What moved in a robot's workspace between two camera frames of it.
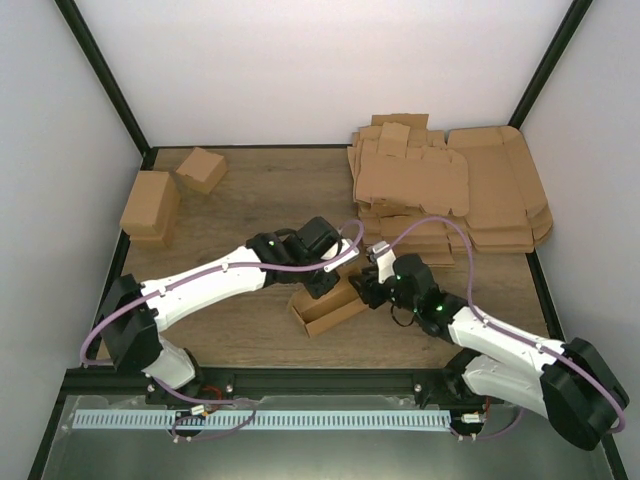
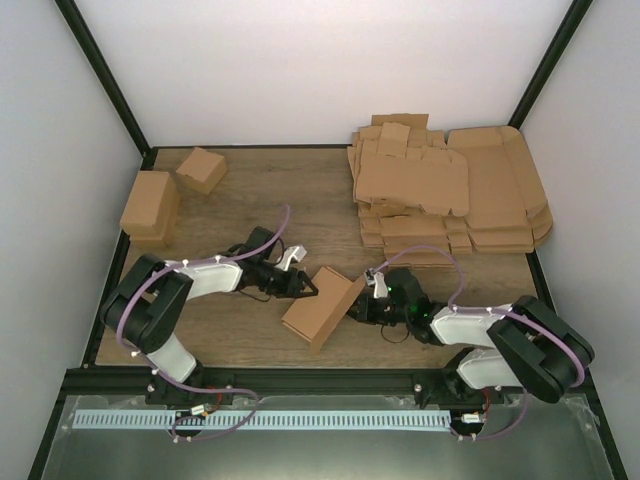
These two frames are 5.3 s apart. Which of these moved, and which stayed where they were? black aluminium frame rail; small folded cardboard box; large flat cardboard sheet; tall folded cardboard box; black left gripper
Moved: black left gripper
Stayed: small folded cardboard box; tall folded cardboard box; large flat cardboard sheet; black aluminium frame rail
